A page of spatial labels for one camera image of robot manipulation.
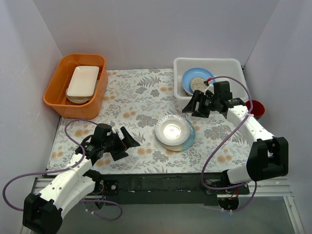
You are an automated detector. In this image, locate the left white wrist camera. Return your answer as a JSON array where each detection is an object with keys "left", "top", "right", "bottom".
[{"left": 107, "top": 126, "right": 118, "bottom": 136}]

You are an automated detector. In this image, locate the aluminium frame rail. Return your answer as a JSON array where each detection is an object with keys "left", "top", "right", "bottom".
[{"left": 31, "top": 177, "right": 293, "bottom": 197}]

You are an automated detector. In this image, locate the white rectangular dish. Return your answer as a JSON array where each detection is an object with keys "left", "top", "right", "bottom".
[{"left": 66, "top": 66, "right": 99, "bottom": 97}]

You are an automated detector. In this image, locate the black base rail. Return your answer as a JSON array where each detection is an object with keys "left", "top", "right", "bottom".
[{"left": 86, "top": 171, "right": 250, "bottom": 206}]

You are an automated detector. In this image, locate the orange plastic bin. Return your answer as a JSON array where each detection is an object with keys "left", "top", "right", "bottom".
[{"left": 43, "top": 53, "right": 108, "bottom": 119}]

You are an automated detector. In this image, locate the floral patterned table mat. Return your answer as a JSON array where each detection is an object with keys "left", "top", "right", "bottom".
[{"left": 47, "top": 69, "right": 250, "bottom": 174}]

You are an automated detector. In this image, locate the light blue plate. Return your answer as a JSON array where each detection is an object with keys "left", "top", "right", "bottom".
[{"left": 181, "top": 67, "right": 214, "bottom": 96}]

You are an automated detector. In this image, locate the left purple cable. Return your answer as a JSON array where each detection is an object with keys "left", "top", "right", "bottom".
[{"left": 2, "top": 118, "right": 124, "bottom": 221}]

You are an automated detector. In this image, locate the white fluted plate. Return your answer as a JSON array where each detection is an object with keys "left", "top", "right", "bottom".
[{"left": 155, "top": 115, "right": 191, "bottom": 146}]

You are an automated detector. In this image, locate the red and black mug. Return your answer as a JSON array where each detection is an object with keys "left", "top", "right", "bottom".
[{"left": 245, "top": 100, "right": 265, "bottom": 120}]

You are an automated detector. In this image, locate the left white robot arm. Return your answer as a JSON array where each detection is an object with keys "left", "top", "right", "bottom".
[{"left": 22, "top": 123, "right": 140, "bottom": 234}]

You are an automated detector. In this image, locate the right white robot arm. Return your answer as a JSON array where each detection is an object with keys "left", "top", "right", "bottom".
[{"left": 182, "top": 77, "right": 289, "bottom": 194}]

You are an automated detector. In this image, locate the pink plate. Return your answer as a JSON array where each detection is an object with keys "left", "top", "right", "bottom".
[{"left": 183, "top": 89, "right": 194, "bottom": 97}]

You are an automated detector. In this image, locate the cream and blue plate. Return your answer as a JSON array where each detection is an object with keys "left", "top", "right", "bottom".
[{"left": 160, "top": 131, "right": 195, "bottom": 152}]

